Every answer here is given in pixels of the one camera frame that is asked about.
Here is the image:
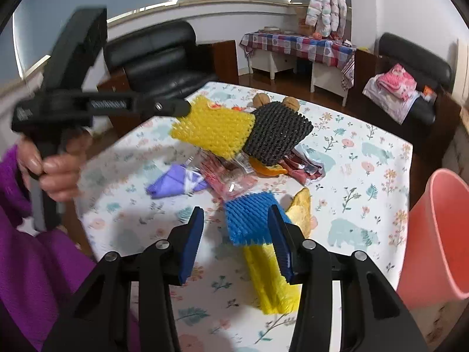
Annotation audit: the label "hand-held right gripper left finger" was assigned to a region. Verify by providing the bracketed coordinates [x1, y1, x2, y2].
[42, 206, 205, 352]

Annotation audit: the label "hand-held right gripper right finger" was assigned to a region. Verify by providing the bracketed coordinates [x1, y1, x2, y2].
[267, 205, 429, 352]

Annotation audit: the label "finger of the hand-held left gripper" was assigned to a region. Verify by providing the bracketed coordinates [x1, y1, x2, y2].
[88, 94, 192, 119]

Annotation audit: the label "blue foam fruit net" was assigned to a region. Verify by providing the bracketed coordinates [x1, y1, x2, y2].
[224, 191, 294, 247]

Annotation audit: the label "yellow foam fruit net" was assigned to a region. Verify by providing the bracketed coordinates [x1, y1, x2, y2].
[170, 94, 256, 161]
[242, 244, 301, 315]

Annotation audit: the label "red snack wrapper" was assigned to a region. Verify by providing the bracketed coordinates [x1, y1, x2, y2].
[282, 154, 325, 186]

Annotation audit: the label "black foam fruit net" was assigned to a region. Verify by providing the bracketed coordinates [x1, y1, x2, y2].
[242, 102, 314, 167]

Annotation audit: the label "pink plastic bin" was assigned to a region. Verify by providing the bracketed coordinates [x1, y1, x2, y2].
[397, 168, 469, 310]

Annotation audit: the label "person's left forearm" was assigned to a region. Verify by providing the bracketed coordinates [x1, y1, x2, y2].
[0, 145, 142, 352]

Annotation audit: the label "person's left hand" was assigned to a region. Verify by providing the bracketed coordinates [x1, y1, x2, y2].
[18, 132, 92, 203]

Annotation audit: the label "black leather armchair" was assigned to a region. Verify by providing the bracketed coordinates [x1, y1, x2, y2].
[354, 32, 462, 147]
[97, 20, 239, 127]

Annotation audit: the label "purple plastic wrapper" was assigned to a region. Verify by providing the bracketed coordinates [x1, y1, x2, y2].
[146, 163, 209, 200]

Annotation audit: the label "clear red printed plastic wrapper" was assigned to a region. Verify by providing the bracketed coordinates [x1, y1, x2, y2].
[200, 152, 257, 204]

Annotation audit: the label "orange peel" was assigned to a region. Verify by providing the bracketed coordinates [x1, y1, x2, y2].
[249, 158, 290, 177]

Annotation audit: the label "floral tablecloth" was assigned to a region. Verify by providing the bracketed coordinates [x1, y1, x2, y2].
[75, 81, 414, 352]

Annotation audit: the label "plaid covered side table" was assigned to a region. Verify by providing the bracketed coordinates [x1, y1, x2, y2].
[240, 31, 357, 89]

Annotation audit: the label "light folded cloth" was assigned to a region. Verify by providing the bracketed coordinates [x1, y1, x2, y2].
[363, 75, 422, 125]

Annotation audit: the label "pink white padded jacket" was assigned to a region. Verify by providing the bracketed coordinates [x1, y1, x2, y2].
[306, 0, 348, 37]

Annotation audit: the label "pink folded clothes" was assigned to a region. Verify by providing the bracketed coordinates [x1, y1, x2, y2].
[377, 63, 416, 101]

